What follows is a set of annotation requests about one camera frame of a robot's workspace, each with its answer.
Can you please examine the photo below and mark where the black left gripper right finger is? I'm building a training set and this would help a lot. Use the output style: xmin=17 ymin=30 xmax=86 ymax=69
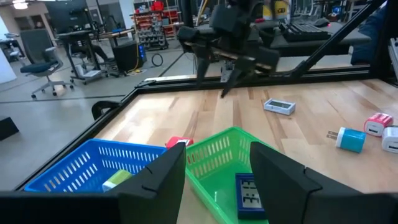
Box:
xmin=249 ymin=141 xmax=323 ymax=224

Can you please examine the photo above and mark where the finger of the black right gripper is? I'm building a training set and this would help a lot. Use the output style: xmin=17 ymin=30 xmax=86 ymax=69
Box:
xmin=220 ymin=66 xmax=255 ymax=100
xmin=195 ymin=57 xmax=212 ymax=89

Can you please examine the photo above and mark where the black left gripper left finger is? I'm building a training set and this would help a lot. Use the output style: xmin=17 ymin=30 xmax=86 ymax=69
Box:
xmin=108 ymin=142 xmax=188 ymax=224

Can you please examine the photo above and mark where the dark blue digital clock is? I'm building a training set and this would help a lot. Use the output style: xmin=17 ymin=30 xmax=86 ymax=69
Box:
xmin=234 ymin=172 xmax=268 ymax=221

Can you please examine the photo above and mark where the green white usb charger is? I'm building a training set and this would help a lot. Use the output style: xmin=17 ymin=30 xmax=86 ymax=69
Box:
xmin=101 ymin=169 xmax=133 ymax=192

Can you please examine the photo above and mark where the white digital clock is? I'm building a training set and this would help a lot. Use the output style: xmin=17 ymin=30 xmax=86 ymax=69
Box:
xmin=263 ymin=98 xmax=297 ymax=116

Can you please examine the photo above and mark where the red white usb charger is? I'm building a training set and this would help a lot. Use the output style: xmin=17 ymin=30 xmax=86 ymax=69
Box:
xmin=165 ymin=136 xmax=195 ymax=150
xmin=363 ymin=112 xmax=394 ymax=138

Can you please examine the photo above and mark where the green plastic basket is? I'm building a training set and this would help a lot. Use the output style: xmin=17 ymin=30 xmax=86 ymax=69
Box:
xmin=185 ymin=126 xmax=280 ymax=224

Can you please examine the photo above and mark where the teal white usb charger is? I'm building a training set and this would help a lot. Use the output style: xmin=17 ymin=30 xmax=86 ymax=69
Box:
xmin=326 ymin=126 xmax=367 ymax=154

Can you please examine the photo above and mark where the small white usb charger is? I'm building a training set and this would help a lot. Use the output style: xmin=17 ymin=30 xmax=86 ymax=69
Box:
xmin=381 ymin=125 xmax=398 ymax=154

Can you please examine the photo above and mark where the grey office chair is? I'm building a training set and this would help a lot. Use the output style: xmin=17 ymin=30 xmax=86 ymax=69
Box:
xmin=19 ymin=28 xmax=75 ymax=100

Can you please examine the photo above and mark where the yellow box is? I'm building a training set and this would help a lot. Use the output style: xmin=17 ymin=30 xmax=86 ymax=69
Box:
xmin=262 ymin=0 xmax=290 ymax=21

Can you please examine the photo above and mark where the shelf with red bins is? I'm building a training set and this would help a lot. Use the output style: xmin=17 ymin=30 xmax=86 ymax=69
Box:
xmin=132 ymin=0 xmax=182 ymax=51

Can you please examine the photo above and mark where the blue plastic basket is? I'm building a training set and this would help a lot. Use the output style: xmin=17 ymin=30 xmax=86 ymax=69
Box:
xmin=24 ymin=138 xmax=168 ymax=194

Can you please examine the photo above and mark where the backlit black keyboard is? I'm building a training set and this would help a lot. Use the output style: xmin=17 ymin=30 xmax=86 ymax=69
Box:
xmin=279 ymin=21 xmax=332 ymax=43

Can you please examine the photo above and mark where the black computer tower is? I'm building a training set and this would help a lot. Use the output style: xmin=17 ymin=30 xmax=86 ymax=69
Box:
xmin=111 ymin=39 xmax=147 ymax=74

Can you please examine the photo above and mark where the black computer mouse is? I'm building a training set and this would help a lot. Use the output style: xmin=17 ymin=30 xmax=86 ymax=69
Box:
xmin=312 ymin=17 xmax=331 ymax=29

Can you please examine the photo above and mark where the black standing desk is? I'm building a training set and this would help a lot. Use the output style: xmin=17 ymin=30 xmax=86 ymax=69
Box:
xmin=55 ymin=28 xmax=109 ymax=85

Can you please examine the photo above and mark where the black monitor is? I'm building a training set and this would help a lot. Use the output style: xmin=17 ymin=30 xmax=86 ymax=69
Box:
xmin=45 ymin=0 xmax=90 ymax=32

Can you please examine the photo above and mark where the black floor box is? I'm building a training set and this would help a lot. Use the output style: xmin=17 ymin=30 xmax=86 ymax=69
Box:
xmin=0 ymin=116 xmax=20 ymax=141

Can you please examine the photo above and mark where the black metal table frame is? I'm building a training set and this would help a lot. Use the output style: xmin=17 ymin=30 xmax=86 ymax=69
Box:
xmin=14 ymin=0 xmax=398 ymax=191

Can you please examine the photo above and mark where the black cable coil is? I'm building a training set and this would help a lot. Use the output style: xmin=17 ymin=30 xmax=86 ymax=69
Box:
xmin=150 ymin=52 xmax=164 ymax=67

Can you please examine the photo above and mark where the black frame clamp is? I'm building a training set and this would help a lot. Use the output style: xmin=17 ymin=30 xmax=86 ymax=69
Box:
xmin=91 ymin=100 xmax=121 ymax=121

